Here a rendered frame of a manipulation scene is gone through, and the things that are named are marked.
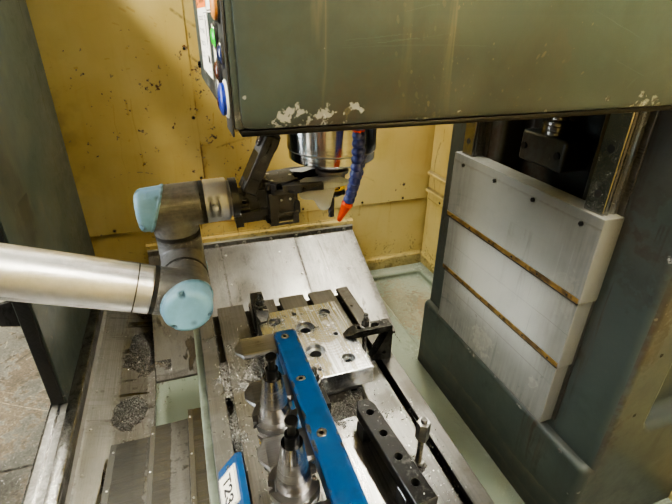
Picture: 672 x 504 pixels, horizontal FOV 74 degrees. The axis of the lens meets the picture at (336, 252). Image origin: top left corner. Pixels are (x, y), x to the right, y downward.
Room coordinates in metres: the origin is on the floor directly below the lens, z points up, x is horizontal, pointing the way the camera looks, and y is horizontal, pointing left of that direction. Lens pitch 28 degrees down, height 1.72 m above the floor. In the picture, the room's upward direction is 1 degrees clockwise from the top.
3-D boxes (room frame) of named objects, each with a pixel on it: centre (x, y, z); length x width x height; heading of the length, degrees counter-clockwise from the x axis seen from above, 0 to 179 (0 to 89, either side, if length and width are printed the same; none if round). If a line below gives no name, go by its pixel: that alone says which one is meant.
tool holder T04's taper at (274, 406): (0.45, 0.08, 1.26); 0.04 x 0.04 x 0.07
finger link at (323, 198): (0.76, 0.02, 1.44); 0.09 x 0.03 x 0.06; 94
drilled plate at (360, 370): (0.91, 0.06, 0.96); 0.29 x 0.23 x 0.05; 19
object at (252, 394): (0.50, 0.10, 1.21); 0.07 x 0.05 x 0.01; 109
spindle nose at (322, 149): (0.80, 0.01, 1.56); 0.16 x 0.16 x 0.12
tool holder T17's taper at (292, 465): (0.35, 0.05, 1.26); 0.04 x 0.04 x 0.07
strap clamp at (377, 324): (0.94, -0.09, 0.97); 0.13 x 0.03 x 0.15; 109
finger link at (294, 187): (0.75, 0.07, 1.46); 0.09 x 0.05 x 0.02; 94
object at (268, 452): (0.40, 0.07, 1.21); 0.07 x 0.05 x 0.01; 109
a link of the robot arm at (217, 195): (0.73, 0.21, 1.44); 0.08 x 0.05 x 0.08; 19
